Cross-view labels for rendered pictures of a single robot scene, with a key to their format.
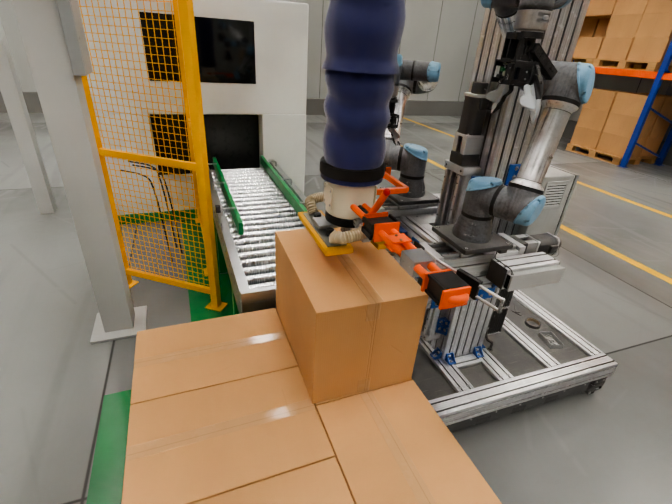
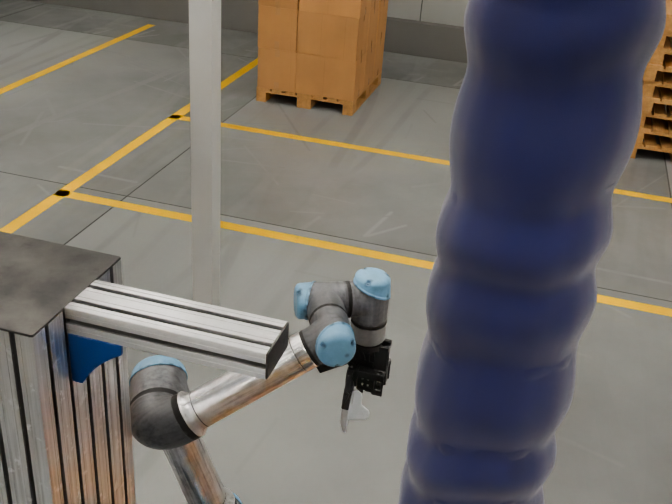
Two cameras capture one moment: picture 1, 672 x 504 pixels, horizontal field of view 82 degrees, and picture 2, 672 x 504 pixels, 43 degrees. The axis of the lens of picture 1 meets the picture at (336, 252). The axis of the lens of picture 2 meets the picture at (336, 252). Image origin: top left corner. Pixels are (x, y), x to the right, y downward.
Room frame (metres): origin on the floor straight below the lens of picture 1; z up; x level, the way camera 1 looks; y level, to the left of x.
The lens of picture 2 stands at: (2.32, 0.38, 2.70)
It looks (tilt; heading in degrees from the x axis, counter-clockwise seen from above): 28 degrees down; 216
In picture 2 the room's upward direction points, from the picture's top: 4 degrees clockwise
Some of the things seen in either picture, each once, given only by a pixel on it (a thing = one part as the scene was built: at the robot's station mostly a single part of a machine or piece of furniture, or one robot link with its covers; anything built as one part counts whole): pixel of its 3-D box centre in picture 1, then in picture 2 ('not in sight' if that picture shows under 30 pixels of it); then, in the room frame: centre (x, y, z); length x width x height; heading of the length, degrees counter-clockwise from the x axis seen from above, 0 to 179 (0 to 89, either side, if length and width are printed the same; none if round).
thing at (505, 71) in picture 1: (519, 60); (368, 362); (1.08, -0.42, 1.66); 0.09 x 0.08 x 0.12; 112
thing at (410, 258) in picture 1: (416, 262); not in sight; (0.89, -0.21, 1.18); 0.07 x 0.07 x 0.04; 22
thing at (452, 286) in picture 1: (445, 288); not in sight; (0.76, -0.26, 1.18); 0.08 x 0.07 x 0.05; 22
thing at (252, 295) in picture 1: (310, 286); not in sight; (1.64, 0.11, 0.58); 0.70 x 0.03 x 0.06; 113
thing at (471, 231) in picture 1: (474, 223); not in sight; (1.39, -0.53, 1.09); 0.15 x 0.15 x 0.10
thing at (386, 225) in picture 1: (380, 226); not in sight; (1.09, -0.13, 1.18); 0.10 x 0.08 x 0.06; 112
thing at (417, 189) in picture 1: (410, 183); not in sight; (1.85, -0.34, 1.09); 0.15 x 0.15 x 0.10
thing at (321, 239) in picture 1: (323, 227); not in sight; (1.28, 0.05, 1.08); 0.34 x 0.10 x 0.05; 22
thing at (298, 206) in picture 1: (285, 184); not in sight; (3.15, 0.47, 0.60); 1.60 x 0.11 x 0.09; 23
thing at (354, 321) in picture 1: (339, 301); not in sight; (1.30, -0.03, 0.74); 0.60 x 0.40 x 0.40; 22
